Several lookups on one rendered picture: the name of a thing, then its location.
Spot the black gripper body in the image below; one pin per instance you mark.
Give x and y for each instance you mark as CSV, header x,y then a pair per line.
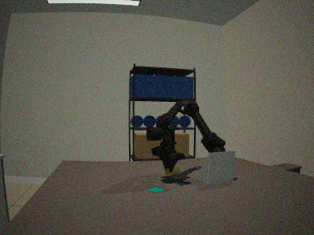
x,y
172,152

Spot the yellow tall cylinder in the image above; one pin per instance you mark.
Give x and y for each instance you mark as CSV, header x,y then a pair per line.
x,y
175,170

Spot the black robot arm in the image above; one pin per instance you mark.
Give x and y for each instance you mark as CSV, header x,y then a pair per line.
x,y
210,140

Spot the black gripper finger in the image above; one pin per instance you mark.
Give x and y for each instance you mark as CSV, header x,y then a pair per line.
x,y
165,162
171,164

